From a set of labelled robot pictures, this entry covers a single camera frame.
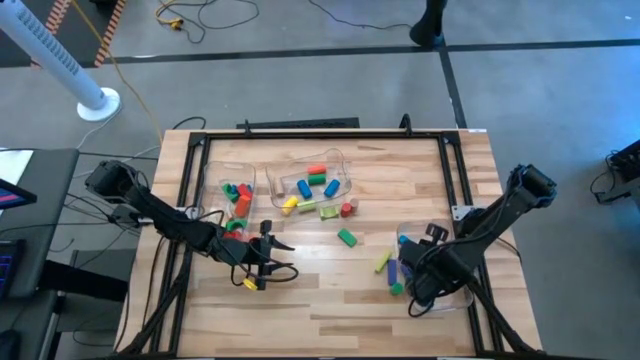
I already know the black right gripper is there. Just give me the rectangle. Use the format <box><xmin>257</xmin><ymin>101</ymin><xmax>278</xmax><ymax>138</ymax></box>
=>
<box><xmin>399</xmin><ymin>238</ymin><xmax>476</xmax><ymax>307</ymax></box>

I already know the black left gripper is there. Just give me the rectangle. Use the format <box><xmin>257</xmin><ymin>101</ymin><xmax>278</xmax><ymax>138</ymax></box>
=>
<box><xmin>213</xmin><ymin>233</ymin><xmax>297</xmax><ymax>292</ymax></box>

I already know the clear plastic bin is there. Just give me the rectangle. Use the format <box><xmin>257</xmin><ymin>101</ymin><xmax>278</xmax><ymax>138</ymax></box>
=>
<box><xmin>264</xmin><ymin>147</ymin><xmax>353</xmax><ymax>211</ymax></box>
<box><xmin>395</xmin><ymin>218</ymin><xmax>475</xmax><ymax>313</ymax></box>
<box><xmin>201</xmin><ymin>160</ymin><xmax>258</xmax><ymax>242</ymax></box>

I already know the yellow cylinder block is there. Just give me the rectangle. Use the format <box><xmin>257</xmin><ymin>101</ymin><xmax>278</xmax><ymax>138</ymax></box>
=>
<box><xmin>280</xmin><ymin>195</ymin><xmax>301</xmax><ymax>218</ymax></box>

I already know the black power strip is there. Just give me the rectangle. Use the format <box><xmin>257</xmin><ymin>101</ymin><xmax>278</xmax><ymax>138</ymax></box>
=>
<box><xmin>235</xmin><ymin>117</ymin><xmax>361</xmax><ymax>130</ymax></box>

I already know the black equipment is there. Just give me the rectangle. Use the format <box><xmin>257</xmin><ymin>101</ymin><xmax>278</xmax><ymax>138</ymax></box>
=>
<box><xmin>593</xmin><ymin>139</ymin><xmax>640</xmax><ymax>206</ymax></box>

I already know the black cone base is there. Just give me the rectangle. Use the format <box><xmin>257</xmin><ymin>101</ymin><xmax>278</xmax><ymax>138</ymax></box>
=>
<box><xmin>408</xmin><ymin>0</ymin><xmax>450</xmax><ymax>50</ymax></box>

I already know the tablet screen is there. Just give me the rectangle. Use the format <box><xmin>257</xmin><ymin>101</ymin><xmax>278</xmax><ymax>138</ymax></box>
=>
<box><xmin>0</xmin><ymin>177</ymin><xmax>39</xmax><ymax>211</ymax></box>

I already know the orange striped floor mat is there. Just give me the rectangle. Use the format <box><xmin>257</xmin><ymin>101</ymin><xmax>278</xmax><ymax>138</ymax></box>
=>
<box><xmin>29</xmin><ymin>0</ymin><xmax>126</xmax><ymax>69</ymax></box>

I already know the white standing fan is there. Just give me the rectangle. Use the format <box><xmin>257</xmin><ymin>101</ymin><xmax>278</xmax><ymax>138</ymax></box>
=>
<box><xmin>0</xmin><ymin>0</ymin><xmax>122</xmax><ymax>123</ymax></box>

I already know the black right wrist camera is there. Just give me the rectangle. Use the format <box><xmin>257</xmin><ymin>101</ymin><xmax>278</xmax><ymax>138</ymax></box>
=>
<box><xmin>424</xmin><ymin>223</ymin><xmax>450</xmax><ymax>243</ymax></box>

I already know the black power cable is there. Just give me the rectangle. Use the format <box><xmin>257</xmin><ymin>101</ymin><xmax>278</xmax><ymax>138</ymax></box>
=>
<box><xmin>172</xmin><ymin>116</ymin><xmax>207</xmax><ymax>131</ymax></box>

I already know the white floor cable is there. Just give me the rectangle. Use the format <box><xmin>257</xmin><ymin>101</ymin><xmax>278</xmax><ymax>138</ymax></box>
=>
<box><xmin>72</xmin><ymin>112</ymin><xmax>162</xmax><ymax>179</ymax></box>

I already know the yellow floor cable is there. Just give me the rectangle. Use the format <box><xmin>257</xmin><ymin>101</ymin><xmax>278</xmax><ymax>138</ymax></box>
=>
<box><xmin>69</xmin><ymin>0</ymin><xmax>184</xmax><ymax>146</ymax></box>

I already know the black floor cable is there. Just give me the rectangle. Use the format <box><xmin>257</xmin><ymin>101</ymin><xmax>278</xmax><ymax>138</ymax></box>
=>
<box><xmin>158</xmin><ymin>0</ymin><xmax>261</xmax><ymax>45</ymax></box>
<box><xmin>307</xmin><ymin>0</ymin><xmax>416</xmax><ymax>31</ymax></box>

